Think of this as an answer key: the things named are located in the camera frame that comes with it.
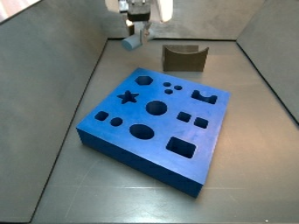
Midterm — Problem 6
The dark cradle fixture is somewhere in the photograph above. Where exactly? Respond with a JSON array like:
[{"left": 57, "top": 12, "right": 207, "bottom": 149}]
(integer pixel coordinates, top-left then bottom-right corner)
[{"left": 163, "top": 45, "right": 210, "bottom": 72}]

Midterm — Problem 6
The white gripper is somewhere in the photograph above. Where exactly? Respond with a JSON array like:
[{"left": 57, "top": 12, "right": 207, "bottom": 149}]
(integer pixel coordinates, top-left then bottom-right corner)
[{"left": 106, "top": 0, "right": 174, "bottom": 44}]

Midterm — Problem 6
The blue shape-sorter block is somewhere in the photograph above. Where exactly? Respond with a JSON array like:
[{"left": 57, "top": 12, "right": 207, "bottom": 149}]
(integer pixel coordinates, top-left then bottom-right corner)
[{"left": 77, "top": 68, "right": 230, "bottom": 197}]

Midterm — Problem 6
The light blue oval cylinder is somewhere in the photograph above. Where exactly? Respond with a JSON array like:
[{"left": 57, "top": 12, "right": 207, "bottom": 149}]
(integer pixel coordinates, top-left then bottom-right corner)
[{"left": 122, "top": 32, "right": 145, "bottom": 51}]

